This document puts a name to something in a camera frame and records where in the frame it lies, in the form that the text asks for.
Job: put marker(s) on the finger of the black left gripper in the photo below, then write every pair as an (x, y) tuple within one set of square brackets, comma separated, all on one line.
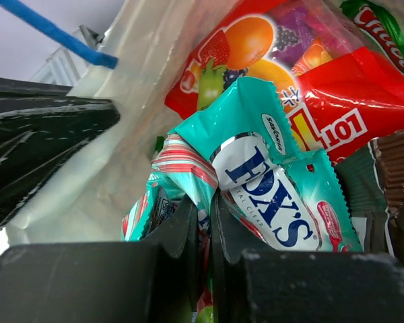
[(41, 127)]

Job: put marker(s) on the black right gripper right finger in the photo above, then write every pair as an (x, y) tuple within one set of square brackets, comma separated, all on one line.
[(252, 282)]

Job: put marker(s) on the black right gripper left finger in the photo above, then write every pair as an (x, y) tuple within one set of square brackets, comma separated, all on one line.
[(153, 280)]

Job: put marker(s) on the teal Fox's candy bag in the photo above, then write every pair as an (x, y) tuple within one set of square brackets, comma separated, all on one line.
[(242, 146)]

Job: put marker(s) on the blue checkered paper bag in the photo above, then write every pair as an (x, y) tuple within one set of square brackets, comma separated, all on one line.
[(74, 160)]

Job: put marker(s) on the green chips bag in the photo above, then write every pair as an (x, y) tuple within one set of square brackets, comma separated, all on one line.
[(365, 201)]

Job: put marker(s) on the brown Kettle chips bag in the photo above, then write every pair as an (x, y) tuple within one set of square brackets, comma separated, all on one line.
[(388, 154)]

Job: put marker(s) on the red fruit candy bag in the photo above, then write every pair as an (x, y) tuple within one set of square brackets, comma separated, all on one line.
[(336, 86)]

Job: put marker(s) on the orange snack bag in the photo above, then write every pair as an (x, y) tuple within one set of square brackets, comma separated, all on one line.
[(379, 25)]

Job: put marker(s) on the aluminium rail frame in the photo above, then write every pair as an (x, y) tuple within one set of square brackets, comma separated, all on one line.
[(64, 67)]

